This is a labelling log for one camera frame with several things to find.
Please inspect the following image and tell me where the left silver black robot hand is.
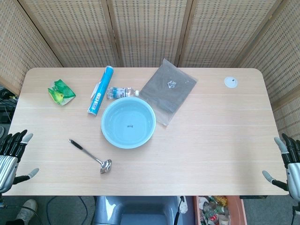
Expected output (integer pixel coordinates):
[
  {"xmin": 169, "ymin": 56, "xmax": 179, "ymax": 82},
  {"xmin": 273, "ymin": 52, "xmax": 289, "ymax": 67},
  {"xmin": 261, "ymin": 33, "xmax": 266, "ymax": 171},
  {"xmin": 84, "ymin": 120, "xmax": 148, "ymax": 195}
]
[{"xmin": 0, "ymin": 129, "xmax": 39, "ymax": 194}]

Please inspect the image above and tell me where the white round cable grommet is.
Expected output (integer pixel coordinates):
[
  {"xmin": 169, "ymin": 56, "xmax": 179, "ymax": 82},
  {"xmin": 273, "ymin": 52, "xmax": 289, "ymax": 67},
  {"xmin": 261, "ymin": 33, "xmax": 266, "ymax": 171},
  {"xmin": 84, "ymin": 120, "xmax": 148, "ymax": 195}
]
[{"xmin": 224, "ymin": 76, "xmax": 239, "ymax": 89}]

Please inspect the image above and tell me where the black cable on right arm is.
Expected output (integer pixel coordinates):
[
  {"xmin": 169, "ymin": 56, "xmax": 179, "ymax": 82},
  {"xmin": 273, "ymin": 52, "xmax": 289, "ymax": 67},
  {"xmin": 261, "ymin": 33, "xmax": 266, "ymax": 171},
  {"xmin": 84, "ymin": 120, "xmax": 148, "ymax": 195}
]
[{"xmin": 290, "ymin": 202, "xmax": 297, "ymax": 225}]

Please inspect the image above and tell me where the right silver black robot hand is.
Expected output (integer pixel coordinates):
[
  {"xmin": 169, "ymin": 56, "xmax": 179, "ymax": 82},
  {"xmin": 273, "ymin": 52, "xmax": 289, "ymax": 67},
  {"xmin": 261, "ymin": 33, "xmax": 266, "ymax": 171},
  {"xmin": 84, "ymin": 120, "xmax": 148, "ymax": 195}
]
[{"xmin": 262, "ymin": 133, "xmax": 300, "ymax": 203}]

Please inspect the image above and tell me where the blue cling film roll box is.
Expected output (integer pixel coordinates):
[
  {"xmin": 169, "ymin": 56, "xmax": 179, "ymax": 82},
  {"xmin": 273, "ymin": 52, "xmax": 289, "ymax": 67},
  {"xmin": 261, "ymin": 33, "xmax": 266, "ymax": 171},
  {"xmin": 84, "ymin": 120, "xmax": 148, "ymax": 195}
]
[{"xmin": 87, "ymin": 66, "xmax": 114, "ymax": 117}]

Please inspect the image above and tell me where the orange box of rubbish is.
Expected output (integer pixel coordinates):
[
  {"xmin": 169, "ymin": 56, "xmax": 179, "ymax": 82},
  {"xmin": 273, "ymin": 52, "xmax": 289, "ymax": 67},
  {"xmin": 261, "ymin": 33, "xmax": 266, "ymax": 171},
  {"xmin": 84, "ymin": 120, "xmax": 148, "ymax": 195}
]
[{"xmin": 193, "ymin": 195, "xmax": 247, "ymax": 225}]

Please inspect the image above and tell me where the metal ladle black handle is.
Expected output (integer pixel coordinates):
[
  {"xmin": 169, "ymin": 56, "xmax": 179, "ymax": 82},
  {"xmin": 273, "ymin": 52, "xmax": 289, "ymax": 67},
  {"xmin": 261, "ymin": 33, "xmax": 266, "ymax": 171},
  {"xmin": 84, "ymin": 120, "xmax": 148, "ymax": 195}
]
[{"xmin": 68, "ymin": 139, "xmax": 113, "ymax": 174}]

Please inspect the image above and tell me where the light blue bowl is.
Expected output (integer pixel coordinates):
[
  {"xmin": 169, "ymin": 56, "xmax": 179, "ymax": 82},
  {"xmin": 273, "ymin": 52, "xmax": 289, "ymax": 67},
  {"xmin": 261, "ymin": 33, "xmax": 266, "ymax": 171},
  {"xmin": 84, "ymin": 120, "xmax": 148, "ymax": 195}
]
[{"xmin": 101, "ymin": 97, "xmax": 157, "ymax": 149}]

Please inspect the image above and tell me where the grey cloth in clear bag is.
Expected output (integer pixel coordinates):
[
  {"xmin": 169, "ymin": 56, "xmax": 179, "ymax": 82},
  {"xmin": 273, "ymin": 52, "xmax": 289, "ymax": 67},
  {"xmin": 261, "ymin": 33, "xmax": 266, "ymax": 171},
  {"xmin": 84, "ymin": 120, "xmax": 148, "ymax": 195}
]
[{"xmin": 140, "ymin": 58, "xmax": 199, "ymax": 127}]

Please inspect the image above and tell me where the woven bamboo folding screen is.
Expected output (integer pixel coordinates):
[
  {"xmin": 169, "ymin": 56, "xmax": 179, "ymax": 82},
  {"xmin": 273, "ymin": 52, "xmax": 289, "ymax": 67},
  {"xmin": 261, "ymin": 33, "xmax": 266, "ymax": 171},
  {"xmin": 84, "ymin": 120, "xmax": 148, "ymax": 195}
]
[{"xmin": 0, "ymin": 0, "xmax": 300, "ymax": 146}]

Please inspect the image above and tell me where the white black handheld tool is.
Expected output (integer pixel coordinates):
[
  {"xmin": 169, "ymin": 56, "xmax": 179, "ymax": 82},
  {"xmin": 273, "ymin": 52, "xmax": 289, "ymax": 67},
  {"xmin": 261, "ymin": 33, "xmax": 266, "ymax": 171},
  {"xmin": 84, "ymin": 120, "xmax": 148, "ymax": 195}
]
[{"xmin": 175, "ymin": 195, "xmax": 188, "ymax": 225}]

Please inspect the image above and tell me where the green crumpled snack packet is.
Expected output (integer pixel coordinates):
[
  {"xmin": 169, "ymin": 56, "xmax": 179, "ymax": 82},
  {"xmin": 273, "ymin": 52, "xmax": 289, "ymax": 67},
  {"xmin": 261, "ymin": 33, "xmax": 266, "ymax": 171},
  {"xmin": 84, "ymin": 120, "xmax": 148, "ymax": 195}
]
[{"xmin": 47, "ymin": 79, "xmax": 77, "ymax": 106}]

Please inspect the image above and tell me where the white shoe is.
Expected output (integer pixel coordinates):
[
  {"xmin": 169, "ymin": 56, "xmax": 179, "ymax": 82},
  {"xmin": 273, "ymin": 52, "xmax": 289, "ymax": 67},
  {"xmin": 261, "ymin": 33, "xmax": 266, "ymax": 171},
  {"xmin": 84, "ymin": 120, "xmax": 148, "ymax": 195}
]
[{"xmin": 15, "ymin": 199, "xmax": 38, "ymax": 222}]

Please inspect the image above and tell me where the grey plastic bin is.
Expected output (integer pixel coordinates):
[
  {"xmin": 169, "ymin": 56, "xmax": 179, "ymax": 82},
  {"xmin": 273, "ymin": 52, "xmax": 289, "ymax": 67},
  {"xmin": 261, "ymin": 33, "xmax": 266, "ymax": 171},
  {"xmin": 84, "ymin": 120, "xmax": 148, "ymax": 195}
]
[{"xmin": 93, "ymin": 195, "xmax": 195, "ymax": 225}]

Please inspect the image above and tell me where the small clear water bottle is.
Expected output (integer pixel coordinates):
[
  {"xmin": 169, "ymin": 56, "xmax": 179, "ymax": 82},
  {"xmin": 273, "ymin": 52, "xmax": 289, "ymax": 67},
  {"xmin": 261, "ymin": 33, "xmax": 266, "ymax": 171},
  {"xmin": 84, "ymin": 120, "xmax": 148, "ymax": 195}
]
[{"xmin": 107, "ymin": 86, "xmax": 140, "ymax": 100}]

